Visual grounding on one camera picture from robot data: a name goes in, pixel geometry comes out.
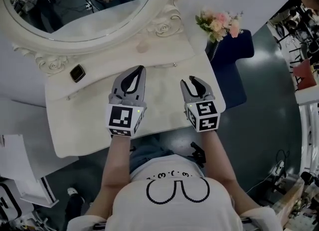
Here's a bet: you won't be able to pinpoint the dark blue upholstered chair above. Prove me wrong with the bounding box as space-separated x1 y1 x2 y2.
204 28 255 110

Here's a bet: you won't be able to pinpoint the person's left forearm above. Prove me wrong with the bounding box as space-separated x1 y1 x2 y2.
86 134 132 218

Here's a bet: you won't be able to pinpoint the pink round jar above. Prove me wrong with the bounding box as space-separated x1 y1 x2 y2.
136 39 150 54

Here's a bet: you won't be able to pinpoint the white railing shelf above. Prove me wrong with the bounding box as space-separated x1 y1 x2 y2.
296 92 319 179

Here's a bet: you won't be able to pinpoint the red chair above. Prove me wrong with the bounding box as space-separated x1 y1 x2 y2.
292 58 318 91

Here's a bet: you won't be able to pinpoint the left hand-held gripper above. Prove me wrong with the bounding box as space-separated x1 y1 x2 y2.
105 65 148 138

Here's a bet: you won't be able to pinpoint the oval mirror with carved frame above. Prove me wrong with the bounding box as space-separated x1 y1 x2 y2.
0 0 190 76

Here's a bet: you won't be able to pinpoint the black square compact case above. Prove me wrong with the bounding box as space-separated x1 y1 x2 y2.
69 64 87 84

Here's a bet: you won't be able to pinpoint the white dressing table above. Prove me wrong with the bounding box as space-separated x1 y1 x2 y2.
44 32 226 160

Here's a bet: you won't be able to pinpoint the wooden box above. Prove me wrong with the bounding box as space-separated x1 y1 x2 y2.
271 177 309 227

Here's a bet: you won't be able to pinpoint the pink and cream flower bouquet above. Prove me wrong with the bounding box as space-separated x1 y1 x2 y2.
195 8 244 43

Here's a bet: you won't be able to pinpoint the black plastic bracket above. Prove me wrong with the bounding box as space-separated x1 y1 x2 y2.
190 142 206 168

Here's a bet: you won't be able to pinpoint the white cabinet with black stripe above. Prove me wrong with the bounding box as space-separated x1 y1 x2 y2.
19 176 60 209

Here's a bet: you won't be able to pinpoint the person's white printed shirt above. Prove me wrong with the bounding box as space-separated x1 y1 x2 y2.
104 153 276 231

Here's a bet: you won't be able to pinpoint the white power strip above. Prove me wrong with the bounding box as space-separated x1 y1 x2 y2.
274 160 286 184

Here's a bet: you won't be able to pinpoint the person's right forearm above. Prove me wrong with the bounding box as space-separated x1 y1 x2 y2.
198 129 263 214

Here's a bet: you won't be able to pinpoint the small white drawer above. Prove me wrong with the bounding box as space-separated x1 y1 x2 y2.
149 58 198 69

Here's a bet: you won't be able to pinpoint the person's blue jeans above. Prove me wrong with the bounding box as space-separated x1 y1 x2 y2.
129 134 175 174

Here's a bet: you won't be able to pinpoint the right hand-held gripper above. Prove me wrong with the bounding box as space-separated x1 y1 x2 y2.
180 75 220 133

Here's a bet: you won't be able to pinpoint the white appliance with black trim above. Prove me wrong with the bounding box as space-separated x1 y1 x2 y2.
0 178 22 226

